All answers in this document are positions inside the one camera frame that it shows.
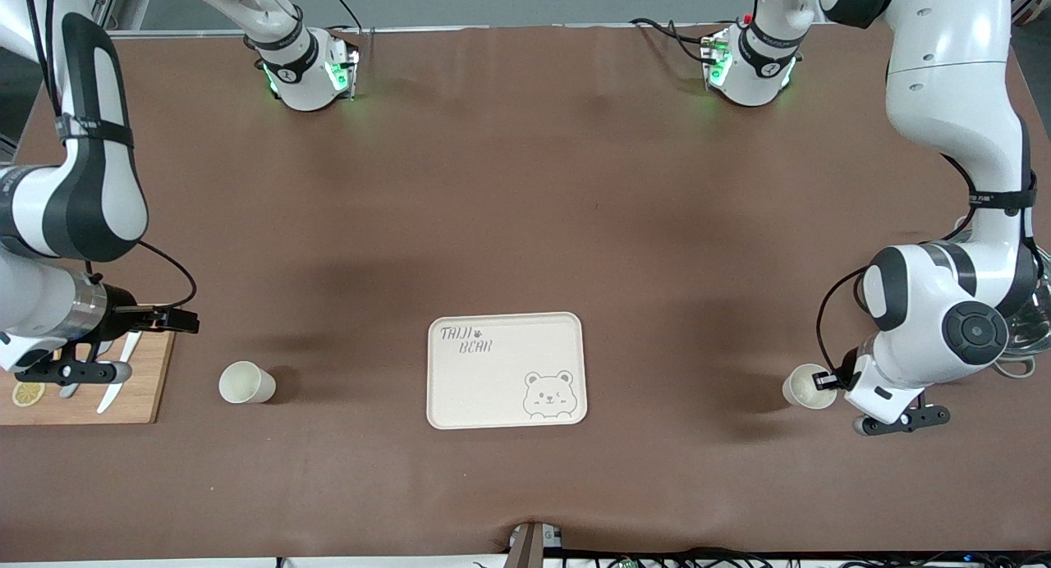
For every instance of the white plastic cup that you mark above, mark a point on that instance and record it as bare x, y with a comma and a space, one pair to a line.
242, 383
801, 392

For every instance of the cream bear print tray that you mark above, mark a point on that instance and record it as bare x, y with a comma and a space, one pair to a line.
493, 396

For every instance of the bamboo cutting board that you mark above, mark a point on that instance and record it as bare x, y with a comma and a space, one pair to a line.
144, 387

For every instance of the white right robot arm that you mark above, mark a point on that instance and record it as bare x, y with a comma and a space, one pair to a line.
82, 182

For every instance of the grey plastic knife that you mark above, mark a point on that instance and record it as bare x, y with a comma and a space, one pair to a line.
69, 391

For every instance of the white plastic knife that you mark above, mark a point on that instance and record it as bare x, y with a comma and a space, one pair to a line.
108, 400

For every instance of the grey cooking pot glass lid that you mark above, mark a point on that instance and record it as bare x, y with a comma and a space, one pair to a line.
1033, 334

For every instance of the table edge mount bracket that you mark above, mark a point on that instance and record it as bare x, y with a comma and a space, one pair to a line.
530, 547

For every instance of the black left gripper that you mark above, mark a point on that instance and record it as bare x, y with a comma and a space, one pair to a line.
845, 372

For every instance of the brown table cover cloth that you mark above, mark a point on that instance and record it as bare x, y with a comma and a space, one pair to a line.
525, 182

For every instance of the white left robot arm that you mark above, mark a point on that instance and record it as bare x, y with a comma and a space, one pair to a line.
944, 59

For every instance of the yellow lemon slice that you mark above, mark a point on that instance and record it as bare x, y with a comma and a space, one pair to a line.
28, 394

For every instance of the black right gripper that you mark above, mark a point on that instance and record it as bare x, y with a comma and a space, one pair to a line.
122, 311

